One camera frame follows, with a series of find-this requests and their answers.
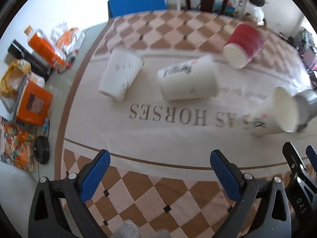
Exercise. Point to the grey metal cup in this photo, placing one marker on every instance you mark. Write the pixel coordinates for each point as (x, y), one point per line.
(308, 104)

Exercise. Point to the clear bag with orange packet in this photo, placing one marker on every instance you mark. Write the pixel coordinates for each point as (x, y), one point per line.
(68, 38)

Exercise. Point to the checked printed table mat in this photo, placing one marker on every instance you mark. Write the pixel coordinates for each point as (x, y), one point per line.
(153, 133)

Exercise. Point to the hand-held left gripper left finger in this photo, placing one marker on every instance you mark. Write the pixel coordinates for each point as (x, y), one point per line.
(95, 176)

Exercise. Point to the colourful printed packet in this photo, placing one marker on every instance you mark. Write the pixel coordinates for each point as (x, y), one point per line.
(14, 143)

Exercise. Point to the white printed paper cup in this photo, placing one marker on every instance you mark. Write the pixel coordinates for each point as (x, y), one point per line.
(188, 81)
(284, 109)

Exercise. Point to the blue box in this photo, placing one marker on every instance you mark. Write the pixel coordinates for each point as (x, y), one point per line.
(137, 2)

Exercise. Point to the orange cardboard box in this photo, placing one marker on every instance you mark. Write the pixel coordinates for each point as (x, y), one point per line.
(33, 104)

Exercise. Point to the yellow plastic bag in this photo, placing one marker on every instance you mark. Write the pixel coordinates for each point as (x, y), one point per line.
(12, 79)

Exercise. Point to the white bag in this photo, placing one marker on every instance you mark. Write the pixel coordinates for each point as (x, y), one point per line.
(257, 13)

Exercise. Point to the long black box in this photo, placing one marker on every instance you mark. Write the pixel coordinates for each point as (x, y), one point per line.
(27, 58)

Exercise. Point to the black round disc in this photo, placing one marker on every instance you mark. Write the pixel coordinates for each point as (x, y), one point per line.
(42, 150)

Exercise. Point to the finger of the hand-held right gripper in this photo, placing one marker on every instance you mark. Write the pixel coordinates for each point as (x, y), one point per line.
(296, 161)
(312, 157)

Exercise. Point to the white paper cup grass print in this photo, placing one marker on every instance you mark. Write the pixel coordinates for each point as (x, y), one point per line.
(120, 74)

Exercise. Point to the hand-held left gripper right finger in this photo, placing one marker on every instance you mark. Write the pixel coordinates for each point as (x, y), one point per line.
(225, 176)

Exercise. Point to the orange juice bottle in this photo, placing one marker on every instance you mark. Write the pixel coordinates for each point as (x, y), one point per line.
(43, 45)

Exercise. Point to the red ribbed paper cup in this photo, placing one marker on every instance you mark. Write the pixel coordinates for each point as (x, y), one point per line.
(247, 39)

